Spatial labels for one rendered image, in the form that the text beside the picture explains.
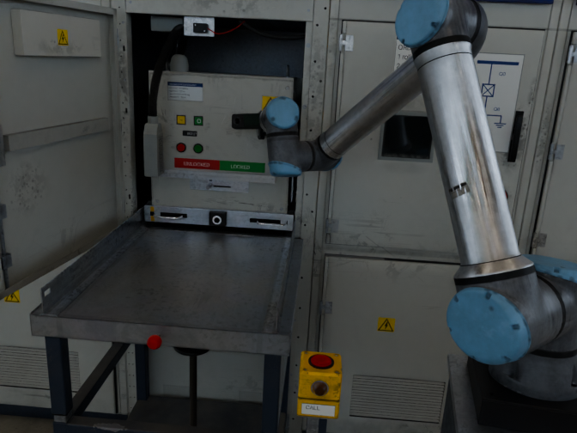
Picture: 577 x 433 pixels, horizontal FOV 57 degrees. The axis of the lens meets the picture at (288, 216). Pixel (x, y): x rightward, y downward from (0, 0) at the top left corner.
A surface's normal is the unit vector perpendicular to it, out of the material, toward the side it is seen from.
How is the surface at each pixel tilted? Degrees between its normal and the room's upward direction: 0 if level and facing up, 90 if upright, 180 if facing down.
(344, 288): 90
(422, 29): 80
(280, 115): 70
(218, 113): 90
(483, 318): 91
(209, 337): 90
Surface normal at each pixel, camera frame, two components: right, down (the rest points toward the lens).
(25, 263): 0.97, 0.11
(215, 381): -0.07, 0.29
